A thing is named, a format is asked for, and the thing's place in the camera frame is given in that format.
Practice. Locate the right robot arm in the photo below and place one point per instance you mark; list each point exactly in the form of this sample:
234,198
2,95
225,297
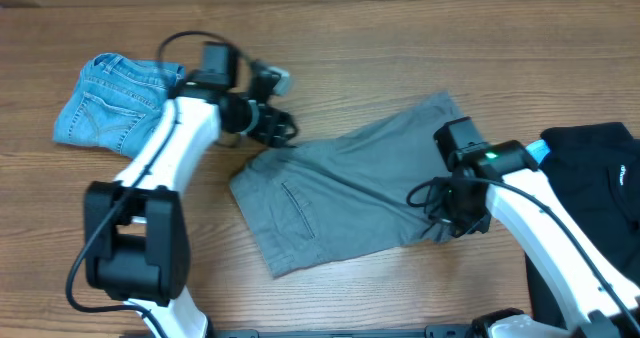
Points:
503,181

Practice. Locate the black garment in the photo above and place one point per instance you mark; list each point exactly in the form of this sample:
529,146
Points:
594,172

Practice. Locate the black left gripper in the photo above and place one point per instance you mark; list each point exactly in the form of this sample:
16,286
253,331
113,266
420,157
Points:
273,127

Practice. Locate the folded blue denim jeans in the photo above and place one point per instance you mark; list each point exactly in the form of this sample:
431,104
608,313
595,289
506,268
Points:
116,103

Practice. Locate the grey shorts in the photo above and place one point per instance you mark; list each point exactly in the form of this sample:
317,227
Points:
337,199

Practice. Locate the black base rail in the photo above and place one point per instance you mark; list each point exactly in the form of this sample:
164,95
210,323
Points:
431,331

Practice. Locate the light blue cloth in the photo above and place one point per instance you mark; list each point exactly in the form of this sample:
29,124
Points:
539,150

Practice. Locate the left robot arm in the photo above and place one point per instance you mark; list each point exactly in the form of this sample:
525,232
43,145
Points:
136,243

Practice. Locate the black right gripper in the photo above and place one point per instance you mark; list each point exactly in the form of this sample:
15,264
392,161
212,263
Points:
461,212

